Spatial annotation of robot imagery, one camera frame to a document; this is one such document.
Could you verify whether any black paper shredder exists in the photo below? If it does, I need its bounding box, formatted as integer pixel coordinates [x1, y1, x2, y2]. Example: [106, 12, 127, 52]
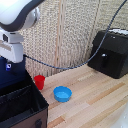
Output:
[87, 28, 128, 80]

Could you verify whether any red plastic cup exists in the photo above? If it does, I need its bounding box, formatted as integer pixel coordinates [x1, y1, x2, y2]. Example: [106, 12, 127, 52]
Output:
[33, 74, 46, 91]

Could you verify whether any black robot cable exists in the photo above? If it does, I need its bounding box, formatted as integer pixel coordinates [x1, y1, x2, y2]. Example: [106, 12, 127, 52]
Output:
[23, 0, 128, 71]

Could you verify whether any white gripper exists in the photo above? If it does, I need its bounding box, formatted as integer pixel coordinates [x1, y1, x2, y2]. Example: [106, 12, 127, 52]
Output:
[0, 39, 26, 72]

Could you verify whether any black fabric storage box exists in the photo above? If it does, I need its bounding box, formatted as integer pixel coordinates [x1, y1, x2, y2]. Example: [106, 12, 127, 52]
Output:
[0, 57, 50, 128]

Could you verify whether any blue plastic bowl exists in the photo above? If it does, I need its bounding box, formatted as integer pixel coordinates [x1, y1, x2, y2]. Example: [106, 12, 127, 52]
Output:
[53, 85, 73, 103]

